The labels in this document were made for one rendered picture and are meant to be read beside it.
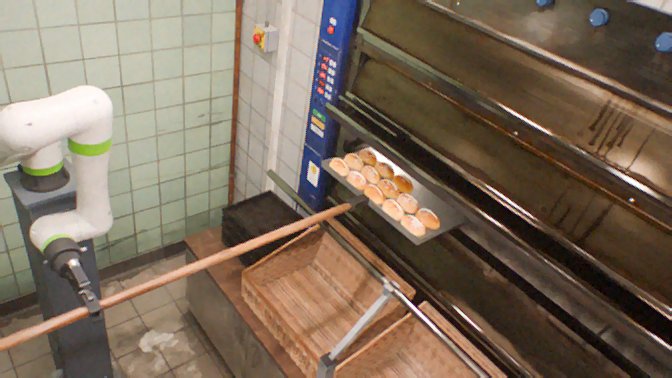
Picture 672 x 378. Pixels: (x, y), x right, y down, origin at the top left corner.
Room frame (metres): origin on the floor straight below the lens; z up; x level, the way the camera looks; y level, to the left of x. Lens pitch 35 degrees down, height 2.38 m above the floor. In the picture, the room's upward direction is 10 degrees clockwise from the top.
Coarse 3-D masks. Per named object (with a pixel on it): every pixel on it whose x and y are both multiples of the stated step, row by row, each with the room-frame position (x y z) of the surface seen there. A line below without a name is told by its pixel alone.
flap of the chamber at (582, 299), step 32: (352, 128) 1.75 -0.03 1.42; (416, 160) 1.63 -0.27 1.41; (480, 192) 1.53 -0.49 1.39; (480, 224) 1.31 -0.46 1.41; (512, 224) 1.36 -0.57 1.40; (544, 256) 1.22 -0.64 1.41; (576, 256) 1.28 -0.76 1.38; (608, 288) 1.15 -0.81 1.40; (608, 320) 1.01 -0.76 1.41; (640, 320) 1.03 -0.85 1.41
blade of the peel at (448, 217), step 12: (384, 156) 1.98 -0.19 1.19; (324, 168) 1.81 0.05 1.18; (396, 168) 1.91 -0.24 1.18; (360, 192) 1.66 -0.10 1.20; (420, 192) 1.76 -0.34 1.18; (372, 204) 1.61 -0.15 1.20; (420, 204) 1.68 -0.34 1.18; (432, 204) 1.70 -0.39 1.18; (444, 204) 1.71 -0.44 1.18; (384, 216) 1.56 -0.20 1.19; (444, 216) 1.63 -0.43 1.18; (456, 216) 1.65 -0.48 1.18; (444, 228) 1.54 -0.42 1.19; (420, 240) 1.45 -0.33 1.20
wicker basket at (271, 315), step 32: (288, 256) 1.76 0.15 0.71; (320, 256) 1.86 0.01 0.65; (352, 256) 1.77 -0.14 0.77; (256, 288) 1.52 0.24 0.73; (288, 288) 1.69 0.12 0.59; (320, 288) 1.72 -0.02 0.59; (352, 288) 1.70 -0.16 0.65; (288, 320) 1.51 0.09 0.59; (320, 320) 1.54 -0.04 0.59; (352, 320) 1.57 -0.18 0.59; (384, 320) 1.44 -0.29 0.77; (288, 352) 1.34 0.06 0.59; (320, 352) 1.37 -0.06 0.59; (352, 352) 1.33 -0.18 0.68
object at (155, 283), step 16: (336, 208) 1.52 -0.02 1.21; (304, 224) 1.41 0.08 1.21; (256, 240) 1.28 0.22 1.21; (272, 240) 1.31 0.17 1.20; (208, 256) 1.17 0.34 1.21; (224, 256) 1.19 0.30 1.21; (176, 272) 1.08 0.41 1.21; (192, 272) 1.11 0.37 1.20; (144, 288) 1.01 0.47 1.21; (112, 304) 0.94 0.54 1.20; (48, 320) 0.85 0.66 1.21; (64, 320) 0.86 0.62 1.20; (16, 336) 0.79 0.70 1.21; (32, 336) 0.80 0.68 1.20; (0, 352) 0.75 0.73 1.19
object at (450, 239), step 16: (448, 240) 1.53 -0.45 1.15; (464, 240) 1.51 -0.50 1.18; (480, 256) 1.44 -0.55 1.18; (496, 272) 1.38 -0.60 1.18; (512, 272) 1.39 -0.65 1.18; (512, 288) 1.33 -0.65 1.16; (528, 288) 1.32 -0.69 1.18; (528, 304) 1.28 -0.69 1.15; (544, 304) 1.26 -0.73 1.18; (560, 320) 1.21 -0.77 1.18; (576, 320) 1.22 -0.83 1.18; (576, 336) 1.16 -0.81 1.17; (592, 336) 1.16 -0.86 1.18; (592, 352) 1.12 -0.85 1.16; (608, 352) 1.11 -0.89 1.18; (608, 368) 1.08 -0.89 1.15; (624, 368) 1.06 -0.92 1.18; (640, 368) 1.07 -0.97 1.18
